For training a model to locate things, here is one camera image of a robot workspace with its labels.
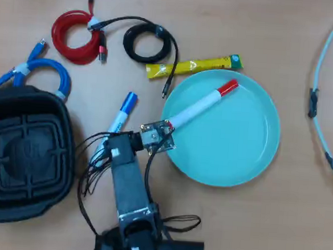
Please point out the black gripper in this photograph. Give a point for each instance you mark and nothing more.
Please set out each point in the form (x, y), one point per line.
(122, 146)

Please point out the blue capped white marker pen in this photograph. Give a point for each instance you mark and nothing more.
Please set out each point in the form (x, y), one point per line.
(124, 113)

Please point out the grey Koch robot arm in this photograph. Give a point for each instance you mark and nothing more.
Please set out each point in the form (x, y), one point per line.
(129, 185)

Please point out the red capped white marker pen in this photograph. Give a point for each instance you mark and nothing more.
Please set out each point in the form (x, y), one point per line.
(197, 107)

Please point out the black square plastic bowl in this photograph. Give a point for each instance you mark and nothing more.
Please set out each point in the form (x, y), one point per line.
(24, 155)

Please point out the teal round plate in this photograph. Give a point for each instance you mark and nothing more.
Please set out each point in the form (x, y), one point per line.
(225, 140)

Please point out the yellow stick sachet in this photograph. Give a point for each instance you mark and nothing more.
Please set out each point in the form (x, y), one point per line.
(199, 65)

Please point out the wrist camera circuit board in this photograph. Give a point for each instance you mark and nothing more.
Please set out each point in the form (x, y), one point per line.
(158, 136)

